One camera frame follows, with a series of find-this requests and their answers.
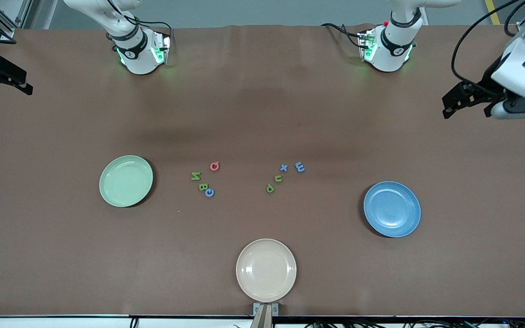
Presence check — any blue plate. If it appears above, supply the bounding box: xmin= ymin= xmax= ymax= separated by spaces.
xmin=363 ymin=181 xmax=422 ymax=238

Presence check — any green plate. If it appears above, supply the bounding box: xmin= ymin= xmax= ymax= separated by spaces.
xmin=99 ymin=155 xmax=154 ymax=208

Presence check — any beige plate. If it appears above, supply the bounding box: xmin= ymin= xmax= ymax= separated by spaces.
xmin=236 ymin=238 xmax=297 ymax=303

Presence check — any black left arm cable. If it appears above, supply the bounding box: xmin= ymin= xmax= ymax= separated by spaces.
xmin=452 ymin=0 xmax=525 ymax=89

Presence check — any aluminium frame profile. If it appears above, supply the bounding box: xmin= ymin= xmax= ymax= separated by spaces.
xmin=0 ymin=0 xmax=44 ymax=45

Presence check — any black left base cable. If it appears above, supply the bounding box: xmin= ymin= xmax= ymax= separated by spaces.
xmin=321 ymin=23 xmax=364 ymax=48

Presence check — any black base cable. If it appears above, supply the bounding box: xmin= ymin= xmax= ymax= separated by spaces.
xmin=128 ymin=18 xmax=174 ymax=42
xmin=321 ymin=23 xmax=364 ymax=48

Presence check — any black right base cable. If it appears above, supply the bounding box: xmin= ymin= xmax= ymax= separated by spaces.
xmin=128 ymin=18 xmax=174 ymax=42

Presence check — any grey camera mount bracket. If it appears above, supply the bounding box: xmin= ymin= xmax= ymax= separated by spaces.
xmin=252 ymin=302 xmax=279 ymax=328

